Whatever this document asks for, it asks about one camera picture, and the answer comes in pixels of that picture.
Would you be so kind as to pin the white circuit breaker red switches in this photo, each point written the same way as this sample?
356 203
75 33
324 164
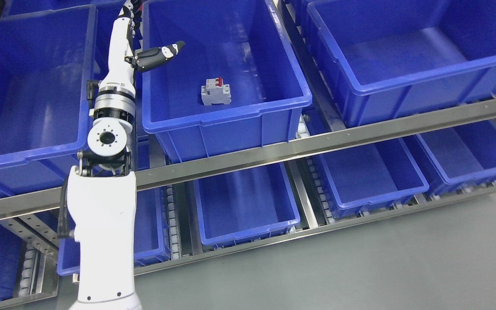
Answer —
216 92

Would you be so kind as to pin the large blue bin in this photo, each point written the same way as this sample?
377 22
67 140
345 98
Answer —
242 41
386 59
46 59

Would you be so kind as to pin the lower blue bin far right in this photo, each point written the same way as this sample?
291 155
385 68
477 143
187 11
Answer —
456 157

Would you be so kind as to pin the large blue bin left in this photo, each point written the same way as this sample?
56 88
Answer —
46 59

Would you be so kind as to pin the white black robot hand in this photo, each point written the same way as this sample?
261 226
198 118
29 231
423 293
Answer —
123 63

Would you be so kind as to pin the lower blue bin middle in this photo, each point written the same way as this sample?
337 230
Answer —
245 206

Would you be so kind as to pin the large blue bin right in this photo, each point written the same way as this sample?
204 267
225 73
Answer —
386 59

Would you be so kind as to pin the large blue bin centre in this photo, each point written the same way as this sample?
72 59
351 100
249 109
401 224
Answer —
242 41

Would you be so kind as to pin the steel shelf rack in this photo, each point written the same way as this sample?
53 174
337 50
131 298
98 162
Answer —
19 212

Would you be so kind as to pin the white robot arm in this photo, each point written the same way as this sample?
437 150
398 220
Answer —
100 196

